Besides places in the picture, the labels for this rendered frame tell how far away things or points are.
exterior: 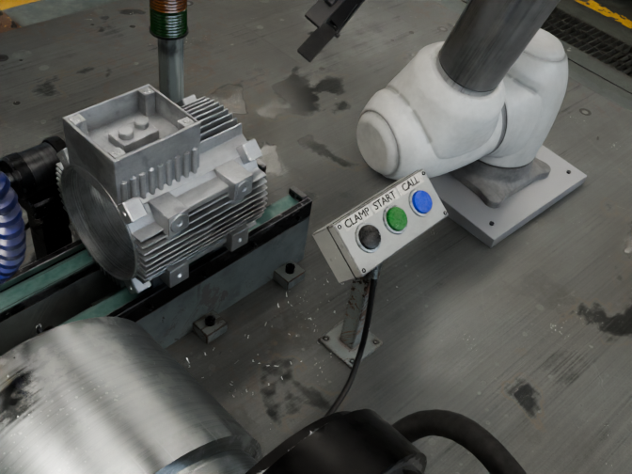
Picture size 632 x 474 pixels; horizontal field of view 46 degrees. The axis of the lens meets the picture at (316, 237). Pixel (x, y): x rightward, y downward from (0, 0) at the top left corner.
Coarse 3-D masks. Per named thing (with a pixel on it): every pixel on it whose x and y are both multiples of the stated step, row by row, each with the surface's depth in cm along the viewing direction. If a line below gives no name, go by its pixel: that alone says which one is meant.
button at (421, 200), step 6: (420, 192) 93; (426, 192) 94; (414, 198) 93; (420, 198) 93; (426, 198) 93; (414, 204) 93; (420, 204) 93; (426, 204) 93; (432, 204) 94; (420, 210) 93; (426, 210) 93
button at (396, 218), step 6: (390, 210) 90; (396, 210) 90; (402, 210) 91; (390, 216) 90; (396, 216) 90; (402, 216) 91; (390, 222) 90; (396, 222) 90; (402, 222) 90; (396, 228) 90; (402, 228) 90
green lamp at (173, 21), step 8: (152, 8) 118; (152, 16) 119; (160, 16) 118; (168, 16) 118; (176, 16) 119; (184, 16) 120; (152, 24) 120; (160, 24) 119; (168, 24) 119; (176, 24) 120; (184, 24) 121; (152, 32) 121; (160, 32) 120; (168, 32) 120; (176, 32) 120; (184, 32) 122
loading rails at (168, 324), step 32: (256, 160) 117; (288, 224) 111; (64, 256) 100; (224, 256) 103; (256, 256) 110; (288, 256) 117; (0, 288) 94; (32, 288) 96; (64, 288) 98; (96, 288) 103; (160, 288) 97; (192, 288) 102; (224, 288) 108; (256, 288) 115; (288, 288) 116; (0, 320) 93; (32, 320) 97; (64, 320) 102; (160, 320) 100; (192, 320) 107; (224, 320) 108; (0, 352) 96
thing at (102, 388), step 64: (128, 320) 69; (0, 384) 58; (64, 384) 58; (128, 384) 59; (192, 384) 65; (0, 448) 55; (64, 448) 54; (128, 448) 55; (192, 448) 56; (256, 448) 65
